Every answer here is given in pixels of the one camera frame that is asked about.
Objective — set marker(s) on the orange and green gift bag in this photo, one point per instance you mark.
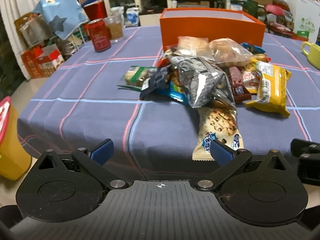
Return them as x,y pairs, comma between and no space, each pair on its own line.
303,35

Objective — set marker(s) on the brown chocolate bar packet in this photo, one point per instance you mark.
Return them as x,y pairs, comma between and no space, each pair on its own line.
237,85

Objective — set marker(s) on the red storage box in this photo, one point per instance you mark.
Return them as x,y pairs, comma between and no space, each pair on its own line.
96,11

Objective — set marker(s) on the red and white carton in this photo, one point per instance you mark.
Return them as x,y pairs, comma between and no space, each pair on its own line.
42,62

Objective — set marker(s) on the white chest freezer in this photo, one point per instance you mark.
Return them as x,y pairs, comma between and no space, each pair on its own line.
302,7

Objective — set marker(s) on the white chocolate-chip cookie packet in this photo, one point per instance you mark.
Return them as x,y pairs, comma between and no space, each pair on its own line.
220,122

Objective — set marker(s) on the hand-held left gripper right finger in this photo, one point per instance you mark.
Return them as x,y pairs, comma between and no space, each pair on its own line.
221,153

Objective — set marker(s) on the dark blue snack packet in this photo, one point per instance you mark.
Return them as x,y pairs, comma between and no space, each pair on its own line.
156,80

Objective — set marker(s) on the white glass-door cabinet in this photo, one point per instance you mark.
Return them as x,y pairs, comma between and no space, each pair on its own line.
120,2

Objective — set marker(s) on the silver nut packet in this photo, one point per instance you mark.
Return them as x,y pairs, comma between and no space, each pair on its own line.
200,80

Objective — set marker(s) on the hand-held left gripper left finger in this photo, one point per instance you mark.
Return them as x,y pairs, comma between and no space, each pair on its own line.
101,150

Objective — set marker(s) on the yellow snack packet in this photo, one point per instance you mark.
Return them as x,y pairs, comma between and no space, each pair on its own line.
272,87

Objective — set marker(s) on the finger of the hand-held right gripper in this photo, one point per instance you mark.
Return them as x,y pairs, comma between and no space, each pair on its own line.
305,147
310,170

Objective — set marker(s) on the blue star-print cloth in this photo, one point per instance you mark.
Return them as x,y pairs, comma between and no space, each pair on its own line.
60,12

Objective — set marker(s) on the clear plastic jar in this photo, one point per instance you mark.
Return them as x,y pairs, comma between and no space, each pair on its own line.
115,30

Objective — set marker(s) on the clear pastry packet white top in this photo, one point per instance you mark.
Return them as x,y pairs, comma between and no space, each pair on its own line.
192,46

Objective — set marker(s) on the blue and white bag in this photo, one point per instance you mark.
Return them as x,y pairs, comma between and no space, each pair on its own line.
132,17

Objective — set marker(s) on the clear bread packet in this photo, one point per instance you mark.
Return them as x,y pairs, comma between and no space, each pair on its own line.
230,51

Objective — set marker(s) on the yellow bucket red rim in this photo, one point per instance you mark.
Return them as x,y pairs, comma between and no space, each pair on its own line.
10,140

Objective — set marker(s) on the yellow-green mug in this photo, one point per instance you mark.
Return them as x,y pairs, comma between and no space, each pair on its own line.
313,55

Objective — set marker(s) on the green and white snack packet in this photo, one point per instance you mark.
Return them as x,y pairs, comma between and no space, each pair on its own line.
136,76

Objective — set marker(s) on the red soda can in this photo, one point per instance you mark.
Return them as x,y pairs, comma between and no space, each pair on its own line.
100,36

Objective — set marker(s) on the blue wafer packet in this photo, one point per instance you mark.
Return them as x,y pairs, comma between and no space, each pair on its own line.
252,48

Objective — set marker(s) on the orange cardboard box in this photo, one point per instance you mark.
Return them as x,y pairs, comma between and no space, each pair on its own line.
212,27

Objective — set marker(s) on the red folding chair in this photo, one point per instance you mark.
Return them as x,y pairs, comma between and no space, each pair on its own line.
276,12

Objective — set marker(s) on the red and white snack packet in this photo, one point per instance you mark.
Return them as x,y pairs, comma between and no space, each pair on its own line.
250,78

